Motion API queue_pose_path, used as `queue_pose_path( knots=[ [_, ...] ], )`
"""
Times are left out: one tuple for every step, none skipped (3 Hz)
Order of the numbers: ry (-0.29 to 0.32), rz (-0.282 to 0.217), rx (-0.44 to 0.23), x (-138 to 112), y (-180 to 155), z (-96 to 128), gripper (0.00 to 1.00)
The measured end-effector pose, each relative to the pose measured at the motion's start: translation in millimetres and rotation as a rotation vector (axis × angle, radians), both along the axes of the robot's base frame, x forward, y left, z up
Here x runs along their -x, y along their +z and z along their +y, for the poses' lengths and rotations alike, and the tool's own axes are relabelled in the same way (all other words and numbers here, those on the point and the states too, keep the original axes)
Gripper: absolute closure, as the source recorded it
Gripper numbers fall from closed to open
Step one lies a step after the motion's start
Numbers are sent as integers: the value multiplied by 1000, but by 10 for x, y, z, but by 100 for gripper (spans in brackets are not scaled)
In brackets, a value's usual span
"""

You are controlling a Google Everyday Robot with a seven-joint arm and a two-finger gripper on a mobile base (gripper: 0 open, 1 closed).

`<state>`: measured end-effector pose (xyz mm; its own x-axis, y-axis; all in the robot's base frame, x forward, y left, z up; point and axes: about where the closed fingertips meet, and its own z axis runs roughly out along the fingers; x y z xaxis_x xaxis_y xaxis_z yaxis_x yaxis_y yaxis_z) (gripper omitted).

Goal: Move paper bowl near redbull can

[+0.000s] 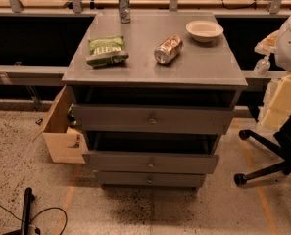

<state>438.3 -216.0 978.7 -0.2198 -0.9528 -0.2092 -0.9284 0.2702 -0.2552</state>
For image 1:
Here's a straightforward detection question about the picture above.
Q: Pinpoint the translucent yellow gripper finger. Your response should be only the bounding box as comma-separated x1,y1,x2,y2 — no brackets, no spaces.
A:
254,30,279,55

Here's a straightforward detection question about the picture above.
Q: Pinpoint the white paper bowl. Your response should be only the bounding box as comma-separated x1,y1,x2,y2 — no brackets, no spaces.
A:
186,21,223,43

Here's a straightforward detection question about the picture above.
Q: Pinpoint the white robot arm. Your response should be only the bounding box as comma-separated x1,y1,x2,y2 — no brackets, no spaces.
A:
254,16,291,71

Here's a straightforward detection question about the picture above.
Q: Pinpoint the lying brown soda can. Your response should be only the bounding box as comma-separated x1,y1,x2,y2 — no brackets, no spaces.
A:
154,35,183,65

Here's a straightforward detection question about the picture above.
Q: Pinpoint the clear sanitizer bottle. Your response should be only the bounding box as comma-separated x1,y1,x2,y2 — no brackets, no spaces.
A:
253,55,270,76

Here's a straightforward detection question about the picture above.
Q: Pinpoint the yellow foam block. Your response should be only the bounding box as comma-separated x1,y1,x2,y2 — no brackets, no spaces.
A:
259,73,291,131

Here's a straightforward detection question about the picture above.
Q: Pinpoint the black office chair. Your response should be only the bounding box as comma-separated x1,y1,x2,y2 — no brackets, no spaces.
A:
233,115,291,187

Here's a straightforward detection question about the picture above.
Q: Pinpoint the grey drawer cabinet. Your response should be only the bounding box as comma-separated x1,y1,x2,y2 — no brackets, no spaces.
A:
63,10,247,188

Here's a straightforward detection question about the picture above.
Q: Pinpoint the green chip bag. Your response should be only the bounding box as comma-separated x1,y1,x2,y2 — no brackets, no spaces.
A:
86,35,129,68

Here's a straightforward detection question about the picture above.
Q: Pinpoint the cardboard box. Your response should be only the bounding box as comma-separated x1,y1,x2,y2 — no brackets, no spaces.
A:
33,86,87,165

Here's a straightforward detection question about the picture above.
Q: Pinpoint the black stand pole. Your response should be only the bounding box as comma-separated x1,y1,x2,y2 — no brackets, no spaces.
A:
4,187,35,235

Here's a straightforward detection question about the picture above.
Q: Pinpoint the black floor cable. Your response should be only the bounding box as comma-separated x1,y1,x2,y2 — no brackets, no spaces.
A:
0,197,69,235

